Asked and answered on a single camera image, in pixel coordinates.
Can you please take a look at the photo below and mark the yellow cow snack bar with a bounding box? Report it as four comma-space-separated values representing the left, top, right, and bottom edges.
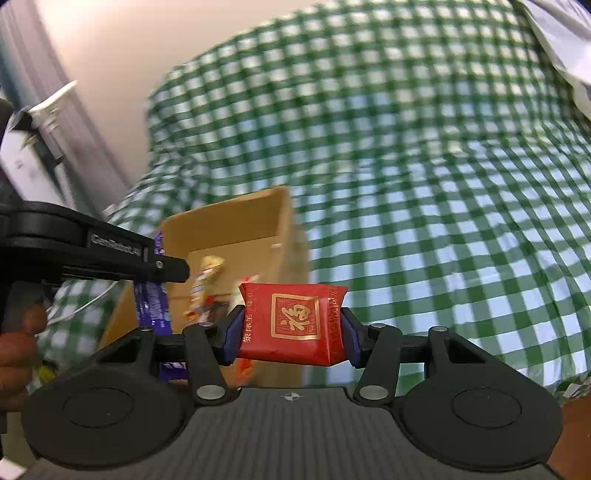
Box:
183, 255, 225, 325

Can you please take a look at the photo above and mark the purple chocolate wrapper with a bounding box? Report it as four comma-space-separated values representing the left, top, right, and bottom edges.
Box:
133, 230, 187, 381

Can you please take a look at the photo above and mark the white charging cable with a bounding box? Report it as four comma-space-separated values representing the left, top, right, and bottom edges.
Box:
45, 280, 122, 326

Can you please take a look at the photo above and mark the person's left hand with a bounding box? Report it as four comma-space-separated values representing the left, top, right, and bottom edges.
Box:
1, 284, 47, 411

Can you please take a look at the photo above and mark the green checkered sofa cover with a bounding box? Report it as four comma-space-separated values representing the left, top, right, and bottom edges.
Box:
36, 0, 591, 398

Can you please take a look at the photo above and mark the red square sachet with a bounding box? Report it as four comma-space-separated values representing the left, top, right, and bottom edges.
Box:
238, 283, 348, 367

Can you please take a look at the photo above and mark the grey curtain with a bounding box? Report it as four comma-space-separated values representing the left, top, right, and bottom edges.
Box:
1, 1, 130, 214

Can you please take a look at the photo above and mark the brown cardboard box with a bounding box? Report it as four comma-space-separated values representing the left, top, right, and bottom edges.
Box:
98, 185, 311, 388

